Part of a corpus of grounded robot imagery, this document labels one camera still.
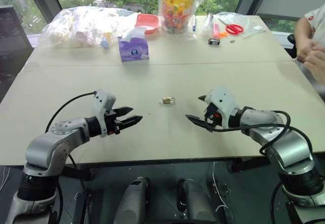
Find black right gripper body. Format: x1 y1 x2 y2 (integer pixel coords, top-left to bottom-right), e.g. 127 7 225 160
204 103 222 131

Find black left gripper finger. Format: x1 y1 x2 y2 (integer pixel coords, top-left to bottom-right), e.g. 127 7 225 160
119 115 144 130
113 106 134 117

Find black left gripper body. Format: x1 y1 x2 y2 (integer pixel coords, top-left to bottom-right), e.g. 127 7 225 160
105 109 121 136

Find person's right hand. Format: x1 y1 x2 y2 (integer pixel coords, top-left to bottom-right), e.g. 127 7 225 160
297 40 322 62

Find person's left hand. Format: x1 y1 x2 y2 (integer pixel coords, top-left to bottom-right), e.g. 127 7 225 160
304 49 325 77

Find purple tissue box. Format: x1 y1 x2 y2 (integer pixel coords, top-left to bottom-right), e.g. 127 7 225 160
117 26 150 63

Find small bottle with blue cap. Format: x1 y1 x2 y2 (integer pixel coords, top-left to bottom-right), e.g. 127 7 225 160
101 31 113 49

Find small white plastic bag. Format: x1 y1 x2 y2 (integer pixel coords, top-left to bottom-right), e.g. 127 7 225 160
201 13 215 36

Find dark grey rounded housing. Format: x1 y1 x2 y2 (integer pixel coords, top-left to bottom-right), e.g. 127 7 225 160
177 178 217 224
119 176 151 224

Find flat clear plastic bag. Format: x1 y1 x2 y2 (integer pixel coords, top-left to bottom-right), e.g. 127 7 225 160
215 12 267 40

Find red plastic bowl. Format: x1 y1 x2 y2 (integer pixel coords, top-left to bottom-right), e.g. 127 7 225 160
134 13 160 35

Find colourful candy jar in bag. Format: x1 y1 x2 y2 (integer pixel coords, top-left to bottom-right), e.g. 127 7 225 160
158 0 198 40

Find clear plastic bag of goods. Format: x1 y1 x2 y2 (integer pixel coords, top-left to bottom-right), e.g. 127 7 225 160
40 7 139 49

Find black chair armrest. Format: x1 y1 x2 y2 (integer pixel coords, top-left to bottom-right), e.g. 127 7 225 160
287 34 298 59

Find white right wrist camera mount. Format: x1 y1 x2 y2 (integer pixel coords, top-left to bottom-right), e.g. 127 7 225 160
204 86 240 130

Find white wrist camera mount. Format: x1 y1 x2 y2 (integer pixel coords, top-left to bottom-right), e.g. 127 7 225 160
204 86 240 130
91 88 117 138

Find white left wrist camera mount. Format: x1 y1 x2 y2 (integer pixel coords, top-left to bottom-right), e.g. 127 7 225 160
91 88 117 138

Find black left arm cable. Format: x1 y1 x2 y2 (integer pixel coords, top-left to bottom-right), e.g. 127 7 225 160
45 90 99 135

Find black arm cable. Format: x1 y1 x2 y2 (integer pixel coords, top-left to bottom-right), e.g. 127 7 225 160
45 90 99 135
210 110 314 156

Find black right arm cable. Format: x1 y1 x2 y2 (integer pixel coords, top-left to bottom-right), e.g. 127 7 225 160
210 110 314 156

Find thin white wire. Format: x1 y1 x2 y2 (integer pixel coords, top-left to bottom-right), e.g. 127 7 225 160
211 161 230 213

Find red handled scissors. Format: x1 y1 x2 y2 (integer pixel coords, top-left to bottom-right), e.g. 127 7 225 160
218 18 245 35

